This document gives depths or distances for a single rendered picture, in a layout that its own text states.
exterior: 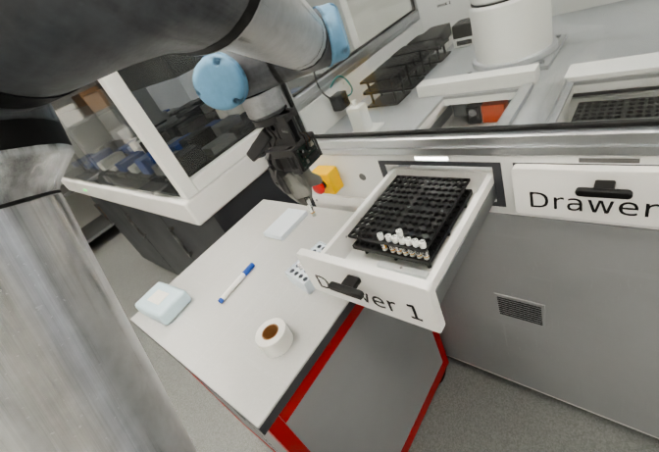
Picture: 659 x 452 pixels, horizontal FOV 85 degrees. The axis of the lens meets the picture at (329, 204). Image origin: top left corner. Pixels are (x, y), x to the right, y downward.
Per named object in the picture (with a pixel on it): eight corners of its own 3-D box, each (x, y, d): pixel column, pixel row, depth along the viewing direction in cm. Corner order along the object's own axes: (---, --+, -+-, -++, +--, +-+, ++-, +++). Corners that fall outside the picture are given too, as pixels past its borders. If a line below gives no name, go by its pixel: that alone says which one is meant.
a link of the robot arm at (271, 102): (231, 102, 64) (260, 83, 69) (243, 125, 67) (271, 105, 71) (258, 97, 59) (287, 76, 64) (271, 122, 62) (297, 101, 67)
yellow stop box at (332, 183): (334, 196, 102) (326, 175, 98) (317, 194, 107) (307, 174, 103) (344, 185, 105) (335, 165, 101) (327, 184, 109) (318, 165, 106)
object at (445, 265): (435, 317, 59) (427, 292, 56) (323, 279, 76) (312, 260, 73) (507, 178, 81) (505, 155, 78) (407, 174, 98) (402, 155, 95)
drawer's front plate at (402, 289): (442, 334, 58) (428, 289, 52) (315, 289, 77) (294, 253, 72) (446, 326, 59) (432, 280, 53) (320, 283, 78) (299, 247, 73)
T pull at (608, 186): (632, 200, 55) (633, 193, 55) (574, 196, 60) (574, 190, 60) (634, 186, 57) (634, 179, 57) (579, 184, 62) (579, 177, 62)
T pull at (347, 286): (362, 301, 59) (359, 295, 58) (329, 289, 64) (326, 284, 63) (373, 285, 61) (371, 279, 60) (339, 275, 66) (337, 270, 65)
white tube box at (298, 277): (309, 294, 85) (303, 284, 83) (290, 281, 91) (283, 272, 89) (344, 261, 90) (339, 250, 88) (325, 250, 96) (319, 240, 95)
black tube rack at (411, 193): (431, 276, 66) (425, 250, 63) (357, 257, 78) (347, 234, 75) (474, 202, 78) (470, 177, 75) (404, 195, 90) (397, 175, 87)
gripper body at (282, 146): (303, 178, 67) (275, 120, 61) (272, 177, 72) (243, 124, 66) (325, 156, 71) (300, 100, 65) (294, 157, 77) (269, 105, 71)
